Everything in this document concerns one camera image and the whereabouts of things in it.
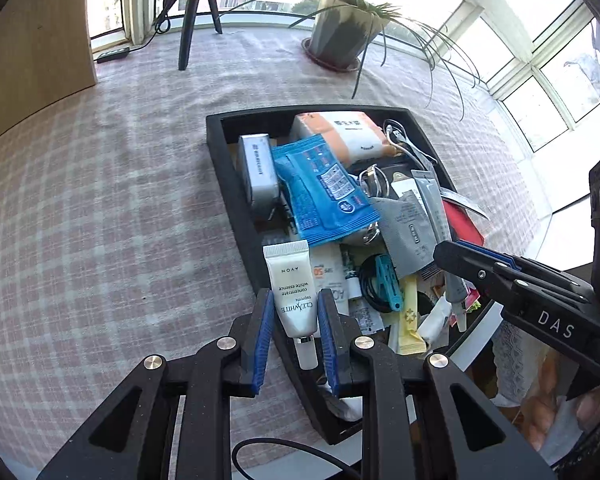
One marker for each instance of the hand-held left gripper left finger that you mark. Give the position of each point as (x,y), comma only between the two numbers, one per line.
(262,345)

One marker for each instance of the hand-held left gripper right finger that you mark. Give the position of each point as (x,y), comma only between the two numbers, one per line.
(330,345)

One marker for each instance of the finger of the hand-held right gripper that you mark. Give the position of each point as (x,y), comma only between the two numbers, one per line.
(465,265)
(545,275)

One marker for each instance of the white cream tube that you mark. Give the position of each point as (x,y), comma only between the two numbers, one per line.
(292,285)

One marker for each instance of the black tray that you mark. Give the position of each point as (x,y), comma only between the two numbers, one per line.
(235,200)

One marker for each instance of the blue wet wipe packet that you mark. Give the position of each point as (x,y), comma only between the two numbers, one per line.
(320,195)

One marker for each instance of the person's right hand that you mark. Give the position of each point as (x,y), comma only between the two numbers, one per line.
(545,410)

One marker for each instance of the red flat packet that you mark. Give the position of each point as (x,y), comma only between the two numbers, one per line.
(462,225)

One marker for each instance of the small white tube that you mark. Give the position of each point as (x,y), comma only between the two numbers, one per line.
(435,322)

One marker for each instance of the grey square sachet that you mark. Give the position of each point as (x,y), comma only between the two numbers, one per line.
(405,232)

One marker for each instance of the white lace cloth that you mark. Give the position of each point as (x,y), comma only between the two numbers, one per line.
(510,360)

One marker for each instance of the white sachet with orange mark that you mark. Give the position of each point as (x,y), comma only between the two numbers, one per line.
(330,265)

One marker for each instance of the blue plastic clip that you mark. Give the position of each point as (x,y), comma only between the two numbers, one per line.
(387,285)

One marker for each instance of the yellow sachet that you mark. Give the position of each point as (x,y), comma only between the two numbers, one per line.
(410,325)

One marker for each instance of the silver metal clip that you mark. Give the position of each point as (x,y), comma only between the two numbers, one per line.
(375,177)

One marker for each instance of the silver box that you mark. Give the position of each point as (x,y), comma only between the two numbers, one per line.
(257,175)

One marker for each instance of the orange and white tissue pack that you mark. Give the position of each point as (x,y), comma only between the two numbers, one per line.
(345,135)

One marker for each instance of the red plant saucer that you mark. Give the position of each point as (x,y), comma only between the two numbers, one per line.
(330,66)

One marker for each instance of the spider plant in grey pot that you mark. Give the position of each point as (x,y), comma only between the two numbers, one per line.
(340,30)

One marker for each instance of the light wooden board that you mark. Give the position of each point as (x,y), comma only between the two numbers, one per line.
(30,50)

